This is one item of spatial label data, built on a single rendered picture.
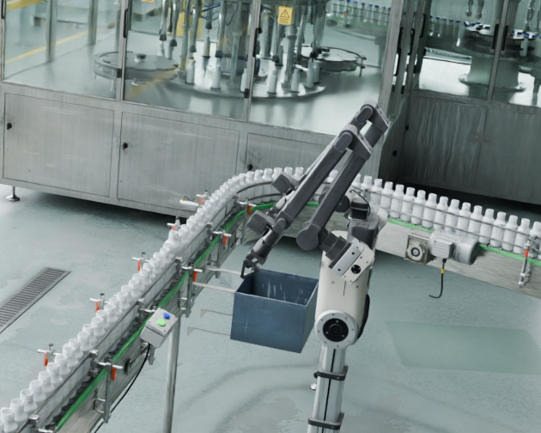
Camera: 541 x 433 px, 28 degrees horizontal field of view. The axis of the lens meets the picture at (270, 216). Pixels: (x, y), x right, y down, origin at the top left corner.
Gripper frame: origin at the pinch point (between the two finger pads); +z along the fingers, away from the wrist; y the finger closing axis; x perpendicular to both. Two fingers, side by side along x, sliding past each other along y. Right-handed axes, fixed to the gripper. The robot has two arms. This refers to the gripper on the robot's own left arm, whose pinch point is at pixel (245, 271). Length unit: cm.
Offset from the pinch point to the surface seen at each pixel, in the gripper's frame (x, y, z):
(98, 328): -31, 36, 32
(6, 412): -38, 99, 33
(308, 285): 33, -83, 26
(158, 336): -12.5, 22.6, 29.0
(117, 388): -13, 26, 54
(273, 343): 32, -53, 44
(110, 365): -21, 50, 32
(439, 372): 140, -203, 75
